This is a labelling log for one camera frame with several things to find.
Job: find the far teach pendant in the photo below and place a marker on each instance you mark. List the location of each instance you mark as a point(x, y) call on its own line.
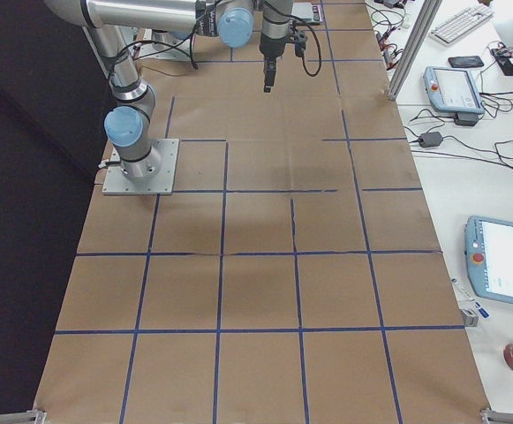
point(452, 90)

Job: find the near teach pendant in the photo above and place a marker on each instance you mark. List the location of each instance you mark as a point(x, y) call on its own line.
point(489, 257)

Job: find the black power adapter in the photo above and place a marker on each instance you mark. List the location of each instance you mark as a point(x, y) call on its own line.
point(430, 139)

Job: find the black smartphone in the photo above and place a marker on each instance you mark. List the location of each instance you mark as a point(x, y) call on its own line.
point(465, 62)

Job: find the aluminium frame post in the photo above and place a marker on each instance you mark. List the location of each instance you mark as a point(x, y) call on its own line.
point(418, 34)

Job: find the teach pendant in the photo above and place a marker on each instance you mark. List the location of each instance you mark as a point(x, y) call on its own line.
point(452, 90)
point(489, 257)

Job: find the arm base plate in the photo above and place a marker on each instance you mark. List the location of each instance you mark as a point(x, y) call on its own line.
point(153, 175)
point(163, 45)

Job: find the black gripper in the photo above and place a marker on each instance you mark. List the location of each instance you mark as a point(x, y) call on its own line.
point(269, 48)

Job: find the brown paper table cover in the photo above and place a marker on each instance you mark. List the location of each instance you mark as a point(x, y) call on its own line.
point(294, 275)

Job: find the white keyboard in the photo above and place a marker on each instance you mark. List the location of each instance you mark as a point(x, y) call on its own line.
point(460, 24)

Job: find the silver kitchen scale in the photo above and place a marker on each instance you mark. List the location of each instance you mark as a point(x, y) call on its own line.
point(308, 12)

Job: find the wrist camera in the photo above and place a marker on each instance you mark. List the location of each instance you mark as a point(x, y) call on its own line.
point(299, 39)

